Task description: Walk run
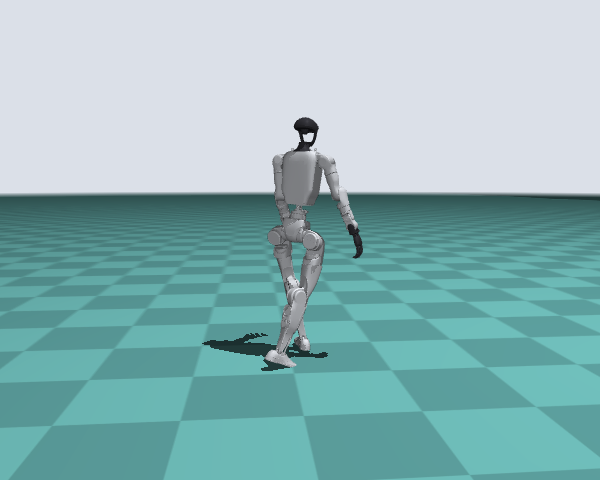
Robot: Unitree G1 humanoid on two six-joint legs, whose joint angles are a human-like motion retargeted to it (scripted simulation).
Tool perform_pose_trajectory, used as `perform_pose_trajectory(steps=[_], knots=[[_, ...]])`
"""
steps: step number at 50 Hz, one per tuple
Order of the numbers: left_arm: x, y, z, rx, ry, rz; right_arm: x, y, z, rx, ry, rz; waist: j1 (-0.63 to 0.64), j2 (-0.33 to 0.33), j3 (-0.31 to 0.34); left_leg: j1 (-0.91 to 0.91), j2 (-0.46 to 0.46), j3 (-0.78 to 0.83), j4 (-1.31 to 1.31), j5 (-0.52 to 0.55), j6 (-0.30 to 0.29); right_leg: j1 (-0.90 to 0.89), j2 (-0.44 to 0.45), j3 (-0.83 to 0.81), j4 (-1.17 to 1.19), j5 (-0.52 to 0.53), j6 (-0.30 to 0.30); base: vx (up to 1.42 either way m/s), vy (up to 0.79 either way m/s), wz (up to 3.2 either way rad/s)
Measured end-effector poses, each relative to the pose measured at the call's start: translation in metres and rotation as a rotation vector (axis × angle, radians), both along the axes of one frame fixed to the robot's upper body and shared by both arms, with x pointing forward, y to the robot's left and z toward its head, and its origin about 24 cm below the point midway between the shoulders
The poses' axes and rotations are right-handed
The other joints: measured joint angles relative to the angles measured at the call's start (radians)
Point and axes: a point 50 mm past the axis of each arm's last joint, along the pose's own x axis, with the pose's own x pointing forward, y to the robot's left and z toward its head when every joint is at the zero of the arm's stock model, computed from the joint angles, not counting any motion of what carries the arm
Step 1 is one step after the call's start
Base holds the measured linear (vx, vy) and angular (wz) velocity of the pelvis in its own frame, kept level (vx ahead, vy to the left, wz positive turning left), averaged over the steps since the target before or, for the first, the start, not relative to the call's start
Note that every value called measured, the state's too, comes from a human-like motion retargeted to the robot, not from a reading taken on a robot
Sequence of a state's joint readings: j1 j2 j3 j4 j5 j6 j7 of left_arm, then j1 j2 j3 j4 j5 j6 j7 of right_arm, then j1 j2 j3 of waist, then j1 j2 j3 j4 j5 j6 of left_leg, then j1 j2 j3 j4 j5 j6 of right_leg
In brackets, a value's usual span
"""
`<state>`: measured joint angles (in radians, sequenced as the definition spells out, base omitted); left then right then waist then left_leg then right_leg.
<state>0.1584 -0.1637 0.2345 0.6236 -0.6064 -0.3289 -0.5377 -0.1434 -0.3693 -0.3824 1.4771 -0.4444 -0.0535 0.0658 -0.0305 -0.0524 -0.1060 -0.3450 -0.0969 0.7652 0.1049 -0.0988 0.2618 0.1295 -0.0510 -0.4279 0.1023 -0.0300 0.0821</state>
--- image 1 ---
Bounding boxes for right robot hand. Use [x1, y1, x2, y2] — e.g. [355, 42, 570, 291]
[347, 224, 363, 258]

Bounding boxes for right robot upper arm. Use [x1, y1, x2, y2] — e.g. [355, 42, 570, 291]
[316, 154, 341, 201]

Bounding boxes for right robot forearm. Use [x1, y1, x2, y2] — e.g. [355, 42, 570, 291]
[337, 187, 358, 232]

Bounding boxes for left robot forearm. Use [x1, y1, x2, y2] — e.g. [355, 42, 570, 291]
[274, 192, 290, 223]

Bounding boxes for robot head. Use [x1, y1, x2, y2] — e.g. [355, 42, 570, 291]
[292, 117, 319, 152]

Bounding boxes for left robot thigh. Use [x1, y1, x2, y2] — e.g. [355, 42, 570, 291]
[268, 225, 300, 289]

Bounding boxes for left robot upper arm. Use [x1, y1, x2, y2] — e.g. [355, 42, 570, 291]
[272, 154, 285, 201]

